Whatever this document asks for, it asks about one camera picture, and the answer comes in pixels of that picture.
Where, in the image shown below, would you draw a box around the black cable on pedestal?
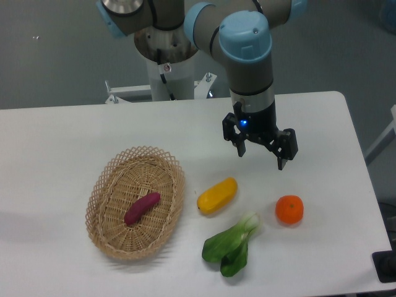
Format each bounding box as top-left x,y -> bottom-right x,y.
155,48 -> 177,101

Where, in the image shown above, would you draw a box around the orange tangerine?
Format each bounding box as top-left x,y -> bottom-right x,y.
275,195 -> 304,225

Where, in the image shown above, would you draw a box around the woven wicker basket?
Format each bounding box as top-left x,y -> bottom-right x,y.
85,146 -> 184,260

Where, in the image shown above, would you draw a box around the white frame at right edge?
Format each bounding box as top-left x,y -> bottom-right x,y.
364,105 -> 395,166

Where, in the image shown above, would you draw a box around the green bok choy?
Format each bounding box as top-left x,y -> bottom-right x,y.
201,212 -> 261,278

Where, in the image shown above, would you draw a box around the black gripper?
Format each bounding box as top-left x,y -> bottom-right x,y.
222,101 -> 298,170

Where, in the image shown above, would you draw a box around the purple sweet potato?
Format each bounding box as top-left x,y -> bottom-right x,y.
124,192 -> 161,226

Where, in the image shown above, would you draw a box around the black device at table edge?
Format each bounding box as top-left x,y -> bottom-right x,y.
372,251 -> 395,283

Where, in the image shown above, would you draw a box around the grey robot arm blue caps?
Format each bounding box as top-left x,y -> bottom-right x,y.
96,1 -> 307,169

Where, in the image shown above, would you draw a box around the yellow mango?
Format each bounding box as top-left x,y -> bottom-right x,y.
197,177 -> 238,215

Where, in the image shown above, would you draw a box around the white metal base frame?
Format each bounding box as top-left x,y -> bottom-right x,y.
105,72 -> 217,105

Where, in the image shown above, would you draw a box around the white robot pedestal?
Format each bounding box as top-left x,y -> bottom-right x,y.
134,25 -> 197,90

